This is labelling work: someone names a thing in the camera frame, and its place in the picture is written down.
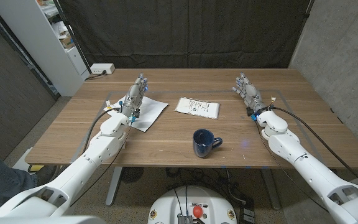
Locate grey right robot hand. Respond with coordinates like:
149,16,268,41
232,72,269,116

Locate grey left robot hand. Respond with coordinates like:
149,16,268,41
120,73,149,118

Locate white paper sheet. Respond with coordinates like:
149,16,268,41
103,95,170,133

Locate dark blue mug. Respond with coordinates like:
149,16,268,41
192,128,223,159

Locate white power strip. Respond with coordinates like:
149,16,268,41
89,63,116,75

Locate clear plastic bag with print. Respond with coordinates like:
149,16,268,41
174,96,221,120

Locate black round floor fan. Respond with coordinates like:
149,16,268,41
119,167,145,184

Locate black curtain backdrop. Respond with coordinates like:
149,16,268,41
57,0,315,69

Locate black backdrop stand pole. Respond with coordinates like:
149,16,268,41
52,0,92,75

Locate small cardboard box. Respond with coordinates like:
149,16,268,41
59,34,75,50

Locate grey table leg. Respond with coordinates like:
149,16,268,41
105,166,123,207
261,167,282,211

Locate white shelf cabinet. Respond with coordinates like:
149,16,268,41
0,0,90,97

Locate white robot torso base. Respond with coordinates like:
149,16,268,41
147,185,238,224

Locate dark shoe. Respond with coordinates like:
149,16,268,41
35,165,58,187

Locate black floor power strip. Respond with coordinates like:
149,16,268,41
239,207,256,224

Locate black power strip cable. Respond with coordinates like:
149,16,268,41
85,70,108,81

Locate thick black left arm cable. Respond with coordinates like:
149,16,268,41
81,107,122,155

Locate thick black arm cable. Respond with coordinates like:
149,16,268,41
81,107,122,155
270,105,358,190

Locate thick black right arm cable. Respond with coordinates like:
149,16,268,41
270,105,358,190

